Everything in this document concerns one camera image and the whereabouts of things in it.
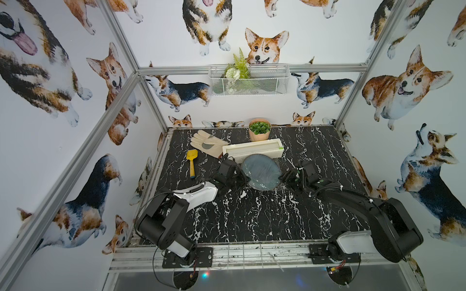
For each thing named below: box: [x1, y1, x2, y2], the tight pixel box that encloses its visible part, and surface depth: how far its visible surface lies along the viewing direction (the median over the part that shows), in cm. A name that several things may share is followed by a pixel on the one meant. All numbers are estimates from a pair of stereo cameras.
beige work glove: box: [189, 129, 230, 159], surface depth 116 cm
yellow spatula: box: [185, 149, 199, 179], surface depth 106 cm
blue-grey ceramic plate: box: [241, 153, 282, 191], surface depth 94 cm
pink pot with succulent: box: [248, 117, 272, 142], surface depth 106 cm
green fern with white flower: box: [223, 47, 250, 94], surface depth 85 cm
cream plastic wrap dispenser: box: [222, 138, 285, 164], surface depth 105 cm
